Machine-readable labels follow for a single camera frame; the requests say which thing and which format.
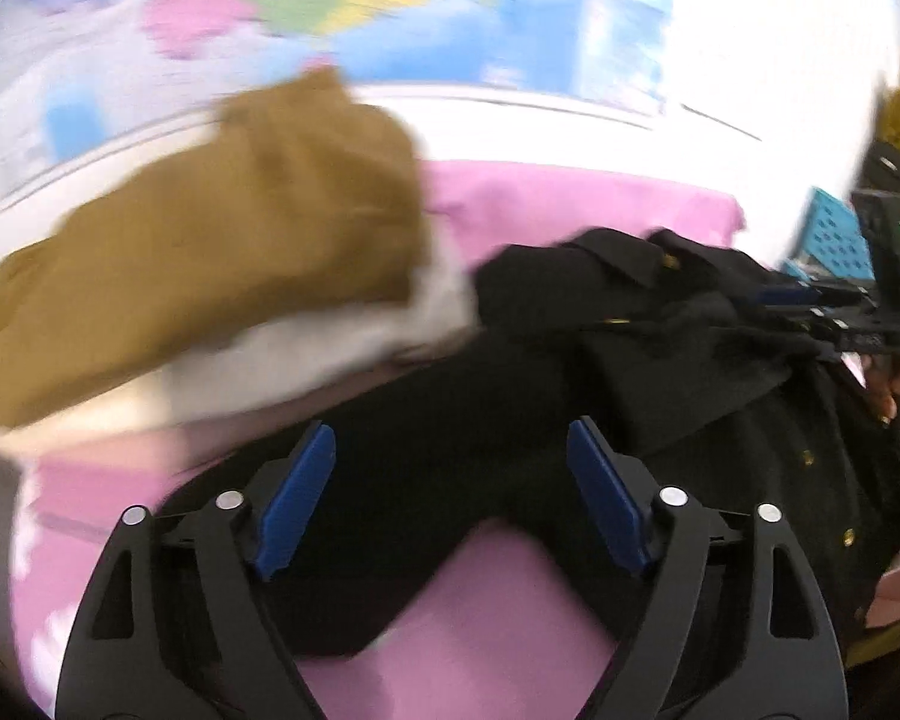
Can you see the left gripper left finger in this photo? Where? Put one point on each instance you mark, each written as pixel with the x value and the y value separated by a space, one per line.
pixel 173 623

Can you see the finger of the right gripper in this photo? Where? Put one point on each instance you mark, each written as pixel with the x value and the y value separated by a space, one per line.
pixel 788 295

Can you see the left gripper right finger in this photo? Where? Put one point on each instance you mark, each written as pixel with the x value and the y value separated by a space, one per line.
pixel 732 622

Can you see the black coat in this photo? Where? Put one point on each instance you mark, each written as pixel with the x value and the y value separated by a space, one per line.
pixel 659 342

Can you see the person's right hand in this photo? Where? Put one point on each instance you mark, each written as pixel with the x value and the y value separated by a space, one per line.
pixel 883 386

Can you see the upper blue plastic basket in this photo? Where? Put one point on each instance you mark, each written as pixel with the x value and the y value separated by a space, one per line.
pixel 829 244

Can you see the pink floral bed sheet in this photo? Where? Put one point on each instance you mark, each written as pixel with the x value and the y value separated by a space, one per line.
pixel 496 606

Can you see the cream folded garment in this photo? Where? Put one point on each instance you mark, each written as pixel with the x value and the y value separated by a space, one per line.
pixel 273 362

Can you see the mustard folded garment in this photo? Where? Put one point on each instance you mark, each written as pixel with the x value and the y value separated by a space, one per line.
pixel 304 199

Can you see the colourful wall map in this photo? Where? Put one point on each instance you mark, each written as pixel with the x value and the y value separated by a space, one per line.
pixel 76 75

